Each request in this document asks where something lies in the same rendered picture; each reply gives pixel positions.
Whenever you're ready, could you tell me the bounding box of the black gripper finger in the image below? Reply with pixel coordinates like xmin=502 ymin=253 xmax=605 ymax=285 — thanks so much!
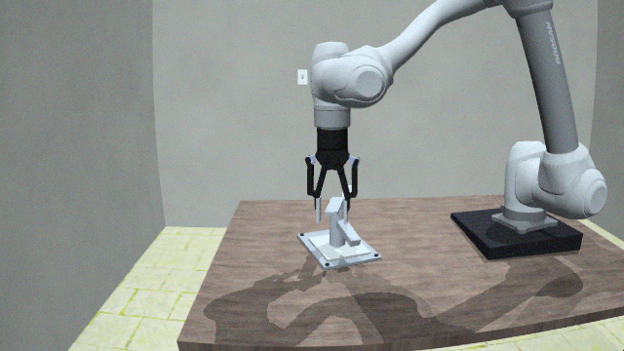
xmin=334 ymin=155 xmax=360 ymax=224
xmin=305 ymin=155 xmax=329 ymax=223

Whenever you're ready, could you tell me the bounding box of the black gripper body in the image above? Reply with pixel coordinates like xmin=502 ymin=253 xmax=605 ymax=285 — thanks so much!
xmin=315 ymin=128 xmax=350 ymax=171

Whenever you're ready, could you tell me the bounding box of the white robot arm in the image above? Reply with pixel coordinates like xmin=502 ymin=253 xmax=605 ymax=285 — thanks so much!
xmin=310 ymin=0 xmax=607 ymax=234

